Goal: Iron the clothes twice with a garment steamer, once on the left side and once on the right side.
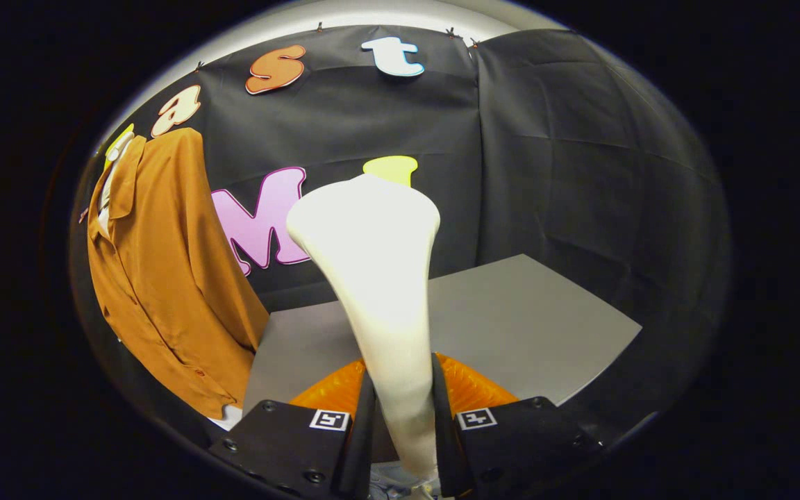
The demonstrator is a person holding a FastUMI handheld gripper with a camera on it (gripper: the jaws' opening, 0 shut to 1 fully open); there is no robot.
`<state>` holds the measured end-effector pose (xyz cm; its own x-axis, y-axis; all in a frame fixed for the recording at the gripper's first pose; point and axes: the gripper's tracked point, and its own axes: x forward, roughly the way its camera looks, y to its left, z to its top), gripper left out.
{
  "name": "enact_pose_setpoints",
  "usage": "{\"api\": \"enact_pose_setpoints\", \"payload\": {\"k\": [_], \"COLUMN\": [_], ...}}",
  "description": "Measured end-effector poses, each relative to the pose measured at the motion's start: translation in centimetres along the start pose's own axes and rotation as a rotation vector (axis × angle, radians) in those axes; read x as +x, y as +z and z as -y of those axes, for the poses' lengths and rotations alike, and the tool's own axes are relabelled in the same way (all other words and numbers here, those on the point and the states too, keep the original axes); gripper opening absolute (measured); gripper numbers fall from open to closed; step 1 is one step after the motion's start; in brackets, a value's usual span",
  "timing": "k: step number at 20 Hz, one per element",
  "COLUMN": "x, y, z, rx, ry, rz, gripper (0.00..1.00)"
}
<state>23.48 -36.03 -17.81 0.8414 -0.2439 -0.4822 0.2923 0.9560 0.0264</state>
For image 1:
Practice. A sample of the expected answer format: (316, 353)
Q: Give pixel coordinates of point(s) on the orange button-up shirt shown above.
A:
(164, 278)

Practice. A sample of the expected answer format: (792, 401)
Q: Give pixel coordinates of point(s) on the black backdrop cloth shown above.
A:
(580, 173)

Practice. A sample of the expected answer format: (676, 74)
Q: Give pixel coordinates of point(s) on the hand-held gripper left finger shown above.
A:
(358, 444)

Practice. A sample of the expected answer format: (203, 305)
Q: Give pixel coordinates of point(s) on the white mannequin torso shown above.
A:
(115, 158)

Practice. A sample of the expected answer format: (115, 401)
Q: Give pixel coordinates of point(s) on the grey table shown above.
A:
(511, 326)

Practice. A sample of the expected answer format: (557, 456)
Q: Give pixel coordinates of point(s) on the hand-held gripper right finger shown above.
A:
(445, 444)

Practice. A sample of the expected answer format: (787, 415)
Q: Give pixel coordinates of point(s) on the white garment steamer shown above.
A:
(379, 278)

